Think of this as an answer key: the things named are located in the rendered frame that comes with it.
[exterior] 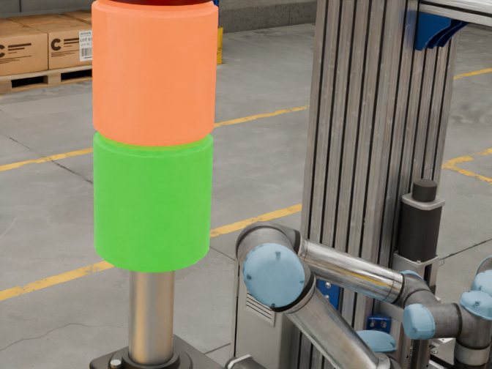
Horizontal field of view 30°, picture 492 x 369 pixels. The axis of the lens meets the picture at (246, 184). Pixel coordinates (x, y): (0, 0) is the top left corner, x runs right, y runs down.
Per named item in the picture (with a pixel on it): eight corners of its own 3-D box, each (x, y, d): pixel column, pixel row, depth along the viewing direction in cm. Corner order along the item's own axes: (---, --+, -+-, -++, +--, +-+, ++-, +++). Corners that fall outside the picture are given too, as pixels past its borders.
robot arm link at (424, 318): (394, 321, 205) (441, 320, 207) (411, 348, 195) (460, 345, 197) (398, 290, 203) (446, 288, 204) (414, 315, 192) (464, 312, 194)
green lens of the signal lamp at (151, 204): (137, 285, 37) (138, 160, 35) (72, 243, 40) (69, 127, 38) (232, 255, 40) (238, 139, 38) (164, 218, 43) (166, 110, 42)
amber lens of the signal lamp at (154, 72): (138, 156, 35) (139, 16, 33) (69, 123, 38) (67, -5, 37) (238, 134, 38) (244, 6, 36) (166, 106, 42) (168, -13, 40)
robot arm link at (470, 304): (452, 288, 201) (489, 287, 202) (446, 332, 205) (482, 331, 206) (466, 305, 193) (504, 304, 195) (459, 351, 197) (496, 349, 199)
